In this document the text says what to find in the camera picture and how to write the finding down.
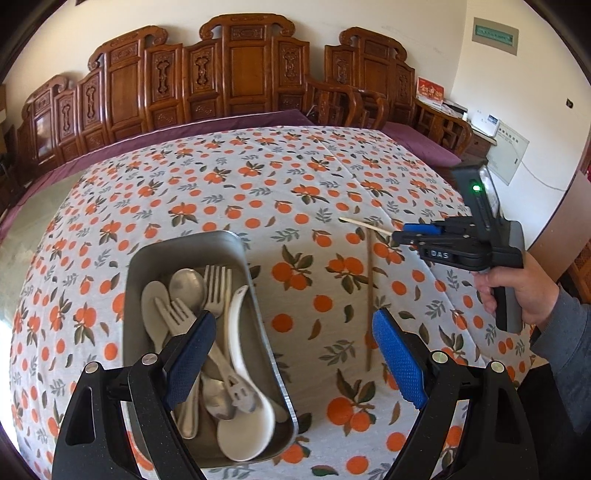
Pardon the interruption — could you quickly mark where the beige plastic spoon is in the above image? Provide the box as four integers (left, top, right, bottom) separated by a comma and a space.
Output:
141, 281, 171, 352

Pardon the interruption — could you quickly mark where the white wall panel box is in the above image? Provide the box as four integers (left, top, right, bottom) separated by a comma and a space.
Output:
487, 122, 531, 184

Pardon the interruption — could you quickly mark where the orange print tablecloth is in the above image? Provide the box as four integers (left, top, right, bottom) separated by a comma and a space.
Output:
9, 124, 532, 480

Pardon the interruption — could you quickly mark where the metal utensil with cut-out holes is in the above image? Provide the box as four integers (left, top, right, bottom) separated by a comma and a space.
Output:
222, 369, 259, 415

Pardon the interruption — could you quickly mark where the red sign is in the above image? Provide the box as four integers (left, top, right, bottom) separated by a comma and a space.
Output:
416, 76, 445, 103

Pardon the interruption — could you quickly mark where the metal fork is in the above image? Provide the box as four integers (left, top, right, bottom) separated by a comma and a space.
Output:
202, 264, 241, 384

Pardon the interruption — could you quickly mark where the small metal spoon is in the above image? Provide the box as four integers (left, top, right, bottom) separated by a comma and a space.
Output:
201, 374, 237, 422

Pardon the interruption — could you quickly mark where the dark wooden chopstick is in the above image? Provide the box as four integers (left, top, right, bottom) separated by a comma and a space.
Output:
365, 229, 376, 372

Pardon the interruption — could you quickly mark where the long carved wooden sofa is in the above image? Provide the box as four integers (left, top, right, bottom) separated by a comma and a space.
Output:
16, 14, 315, 169

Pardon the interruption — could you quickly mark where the brown wooden panel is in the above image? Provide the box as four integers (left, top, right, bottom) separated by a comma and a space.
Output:
526, 152, 591, 296

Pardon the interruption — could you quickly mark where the person's right forearm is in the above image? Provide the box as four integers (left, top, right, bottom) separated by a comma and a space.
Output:
529, 284, 591, 435

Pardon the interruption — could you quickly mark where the light bamboo chopstick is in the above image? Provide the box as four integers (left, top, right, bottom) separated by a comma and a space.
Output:
338, 217, 393, 235

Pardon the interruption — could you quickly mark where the short purple seat cushion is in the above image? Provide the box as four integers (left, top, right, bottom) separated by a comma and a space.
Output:
383, 122, 462, 167

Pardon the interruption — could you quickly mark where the long purple seat cushion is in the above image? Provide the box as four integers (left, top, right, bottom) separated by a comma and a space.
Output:
0, 108, 315, 241

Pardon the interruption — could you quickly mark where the beige plastic fork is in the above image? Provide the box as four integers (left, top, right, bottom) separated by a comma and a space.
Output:
154, 298, 197, 342

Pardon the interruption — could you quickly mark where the white ceramic soup spoon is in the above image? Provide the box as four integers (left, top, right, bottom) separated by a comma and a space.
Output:
216, 285, 277, 462

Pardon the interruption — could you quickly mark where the rectangular metal tray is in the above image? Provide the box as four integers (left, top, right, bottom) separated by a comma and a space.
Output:
122, 231, 300, 467

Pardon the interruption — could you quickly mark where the green framed wall sign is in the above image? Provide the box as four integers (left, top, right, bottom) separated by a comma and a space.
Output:
472, 17, 519, 56

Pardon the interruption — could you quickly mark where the short carved wooden sofa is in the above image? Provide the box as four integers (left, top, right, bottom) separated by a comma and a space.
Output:
305, 27, 419, 130

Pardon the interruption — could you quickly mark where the person's right hand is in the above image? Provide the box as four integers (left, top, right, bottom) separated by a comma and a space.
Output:
475, 251, 560, 326

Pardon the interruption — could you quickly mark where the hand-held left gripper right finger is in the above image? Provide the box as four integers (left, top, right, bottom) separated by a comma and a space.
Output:
372, 308, 540, 480

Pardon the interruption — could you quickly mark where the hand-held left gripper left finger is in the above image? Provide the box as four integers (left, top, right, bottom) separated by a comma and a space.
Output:
52, 310, 218, 480

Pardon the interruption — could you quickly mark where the white desk device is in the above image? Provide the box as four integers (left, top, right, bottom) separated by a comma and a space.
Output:
471, 110, 500, 136

